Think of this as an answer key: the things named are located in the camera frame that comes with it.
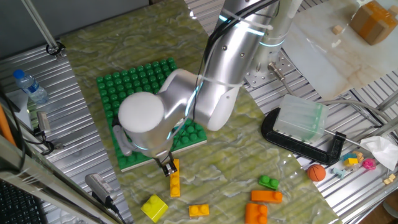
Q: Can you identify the black keyboard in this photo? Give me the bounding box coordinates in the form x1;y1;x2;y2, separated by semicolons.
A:
0;180;47;224

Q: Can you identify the translucent plastic box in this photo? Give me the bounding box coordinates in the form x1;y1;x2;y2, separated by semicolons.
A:
272;94;329;144

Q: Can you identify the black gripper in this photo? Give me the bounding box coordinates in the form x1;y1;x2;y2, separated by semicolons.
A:
154;152;178;177

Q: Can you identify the gray arm power cable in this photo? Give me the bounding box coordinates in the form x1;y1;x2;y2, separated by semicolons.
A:
267;62;392;128

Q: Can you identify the small gray camera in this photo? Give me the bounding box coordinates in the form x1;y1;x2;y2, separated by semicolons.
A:
36;111;52;136

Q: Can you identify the gray wrist camera bracket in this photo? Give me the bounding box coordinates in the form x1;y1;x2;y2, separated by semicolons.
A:
112;124;135;156

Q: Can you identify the amber two-stud brick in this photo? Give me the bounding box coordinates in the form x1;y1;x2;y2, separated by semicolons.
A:
188;203;210;218

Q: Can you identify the green two-stud brick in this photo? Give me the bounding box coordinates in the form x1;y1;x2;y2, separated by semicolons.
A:
258;175;280;191

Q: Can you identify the metal tripod pole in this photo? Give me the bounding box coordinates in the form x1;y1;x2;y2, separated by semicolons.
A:
21;0;66;60

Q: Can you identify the white crumpled tissue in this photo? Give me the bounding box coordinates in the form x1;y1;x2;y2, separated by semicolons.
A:
359;135;398;171

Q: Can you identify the white marble pattern sheet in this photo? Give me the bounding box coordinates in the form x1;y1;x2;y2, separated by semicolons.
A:
281;0;398;100

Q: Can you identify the amber four-stud brick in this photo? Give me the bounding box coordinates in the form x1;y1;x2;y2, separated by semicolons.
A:
169;158;181;198

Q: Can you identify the green marble pattern mat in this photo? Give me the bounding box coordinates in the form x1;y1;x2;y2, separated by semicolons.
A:
60;0;343;224

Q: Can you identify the orange square brick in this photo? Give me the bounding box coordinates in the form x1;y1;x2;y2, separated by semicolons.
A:
244;203;268;224

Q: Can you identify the small basketball toy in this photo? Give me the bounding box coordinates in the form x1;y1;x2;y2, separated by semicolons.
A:
307;164;326;182

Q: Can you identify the gray camera with label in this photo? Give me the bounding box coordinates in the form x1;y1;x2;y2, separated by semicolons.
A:
85;173;118;206

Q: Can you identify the metal frame bar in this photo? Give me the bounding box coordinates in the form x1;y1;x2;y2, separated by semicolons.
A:
0;133;124;224

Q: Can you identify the pink small toy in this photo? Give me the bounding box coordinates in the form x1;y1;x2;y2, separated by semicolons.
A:
362;157;377;171

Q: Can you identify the brown cardboard box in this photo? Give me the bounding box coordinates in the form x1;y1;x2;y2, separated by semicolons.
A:
349;0;398;46

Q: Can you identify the aluminium arm base plate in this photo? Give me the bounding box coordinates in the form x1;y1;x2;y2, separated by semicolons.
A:
244;51;295;88

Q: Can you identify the light blue small toy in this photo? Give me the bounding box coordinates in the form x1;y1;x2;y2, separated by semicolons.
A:
330;167;346;180

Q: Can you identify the orange pole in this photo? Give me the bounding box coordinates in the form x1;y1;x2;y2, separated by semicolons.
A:
0;104;16;147

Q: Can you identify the clear water bottle blue cap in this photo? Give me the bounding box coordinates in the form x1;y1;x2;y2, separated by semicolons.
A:
12;68;50;105

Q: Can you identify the lime yellow square brick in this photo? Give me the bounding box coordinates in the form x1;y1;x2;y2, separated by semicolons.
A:
140;194;169;223

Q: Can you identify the green studded baseplate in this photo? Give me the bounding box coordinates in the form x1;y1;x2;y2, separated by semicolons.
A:
95;57;208;172

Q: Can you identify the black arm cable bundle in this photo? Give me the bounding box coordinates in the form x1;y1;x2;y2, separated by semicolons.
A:
191;0;280;122

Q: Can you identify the black C-clamp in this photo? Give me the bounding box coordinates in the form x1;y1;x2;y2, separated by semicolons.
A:
261;107;347;166

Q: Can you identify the small wooden piece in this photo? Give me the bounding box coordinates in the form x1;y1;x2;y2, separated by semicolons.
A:
382;173;397;185

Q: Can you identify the orange long brick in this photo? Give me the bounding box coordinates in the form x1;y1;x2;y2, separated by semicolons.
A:
251;190;284;204

